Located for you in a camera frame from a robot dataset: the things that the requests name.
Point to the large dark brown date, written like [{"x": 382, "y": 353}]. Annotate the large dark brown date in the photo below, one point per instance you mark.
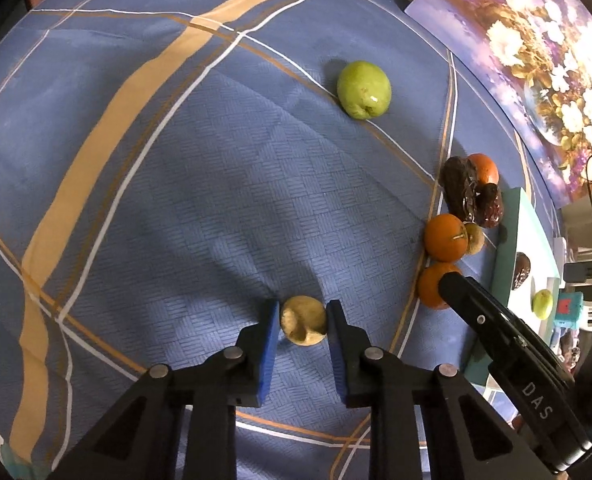
[{"x": 458, "y": 187}]

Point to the small tan wrinkled fruit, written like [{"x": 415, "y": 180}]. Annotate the small tan wrinkled fruit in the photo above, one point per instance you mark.
[{"x": 303, "y": 320}]

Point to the flower painting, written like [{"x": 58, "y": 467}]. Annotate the flower painting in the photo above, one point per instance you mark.
[{"x": 526, "y": 35}]

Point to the small green fruit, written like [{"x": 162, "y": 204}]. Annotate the small green fruit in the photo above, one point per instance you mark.
[{"x": 542, "y": 304}]

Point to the blue plaid tablecloth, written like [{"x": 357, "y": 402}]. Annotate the blue plaid tablecloth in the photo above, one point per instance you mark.
[{"x": 175, "y": 185}]

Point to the teal box with red print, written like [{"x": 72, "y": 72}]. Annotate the teal box with red print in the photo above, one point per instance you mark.
[{"x": 570, "y": 310}]

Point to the white tray with teal rim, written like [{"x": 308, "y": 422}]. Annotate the white tray with teal rim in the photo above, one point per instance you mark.
[{"x": 507, "y": 260}]

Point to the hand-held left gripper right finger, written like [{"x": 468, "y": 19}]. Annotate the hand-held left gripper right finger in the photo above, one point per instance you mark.
[{"x": 337, "y": 355}]

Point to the large green apple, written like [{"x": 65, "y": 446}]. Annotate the large green apple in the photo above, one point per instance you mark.
[{"x": 363, "y": 90}]

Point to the orange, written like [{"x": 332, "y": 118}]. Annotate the orange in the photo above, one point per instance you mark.
[
  {"x": 443, "y": 237},
  {"x": 431, "y": 287},
  {"x": 485, "y": 167}
]

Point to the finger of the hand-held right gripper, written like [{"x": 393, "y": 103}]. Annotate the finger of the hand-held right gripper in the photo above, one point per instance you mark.
[{"x": 481, "y": 317}]

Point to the black power adapter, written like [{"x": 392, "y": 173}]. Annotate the black power adapter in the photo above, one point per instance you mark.
[{"x": 578, "y": 272}]

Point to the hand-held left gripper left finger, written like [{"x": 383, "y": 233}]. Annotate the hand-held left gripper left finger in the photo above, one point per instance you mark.
[{"x": 271, "y": 350}]

